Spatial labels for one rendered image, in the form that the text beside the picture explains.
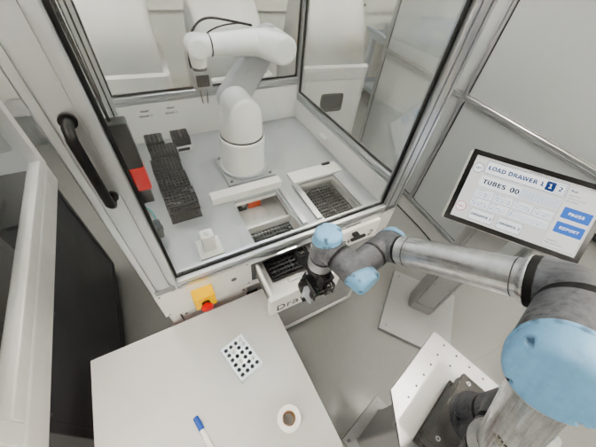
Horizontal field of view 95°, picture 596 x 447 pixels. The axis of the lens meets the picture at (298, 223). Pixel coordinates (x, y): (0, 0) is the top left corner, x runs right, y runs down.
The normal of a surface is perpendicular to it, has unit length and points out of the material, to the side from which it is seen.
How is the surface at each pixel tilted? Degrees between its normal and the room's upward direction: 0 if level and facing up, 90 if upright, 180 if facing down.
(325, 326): 0
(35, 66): 90
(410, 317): 3
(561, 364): 83
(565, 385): 83
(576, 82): 90
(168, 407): 0
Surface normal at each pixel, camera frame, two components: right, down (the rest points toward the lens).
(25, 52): 0.47, 0.69
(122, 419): 0.08, -0.66
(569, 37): -0.92, 0.23
